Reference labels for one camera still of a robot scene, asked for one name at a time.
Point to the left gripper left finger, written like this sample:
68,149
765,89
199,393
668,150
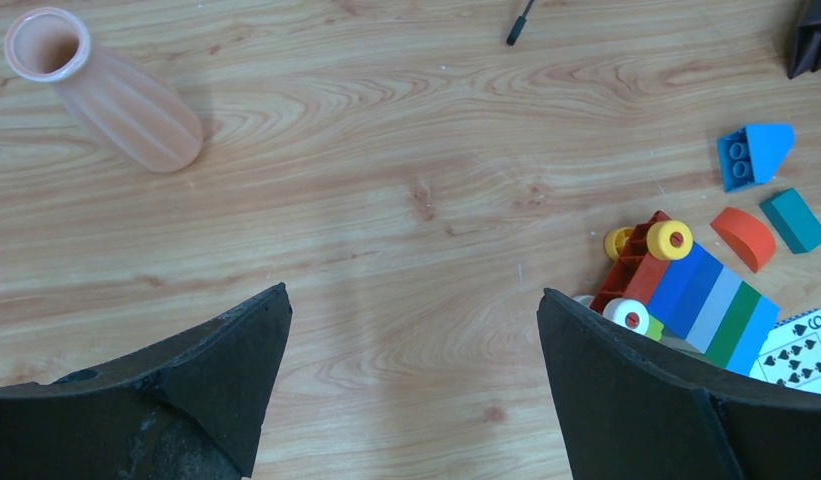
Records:
190,406

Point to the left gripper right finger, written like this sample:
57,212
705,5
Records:
632,408

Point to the pink ribbed vase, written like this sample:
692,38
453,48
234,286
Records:
120,104

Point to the green toy block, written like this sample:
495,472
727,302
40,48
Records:
655,329

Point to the multicolour toy brick car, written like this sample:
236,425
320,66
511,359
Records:
707,309

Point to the nine of spades card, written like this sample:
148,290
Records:
791,355

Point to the orange toy block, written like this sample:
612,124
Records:
747,236

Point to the teal toy block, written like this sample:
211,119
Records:
792,218

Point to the blue sloped toy block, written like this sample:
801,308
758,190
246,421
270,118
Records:
752,155

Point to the black tripod stand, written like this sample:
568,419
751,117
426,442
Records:
519,24

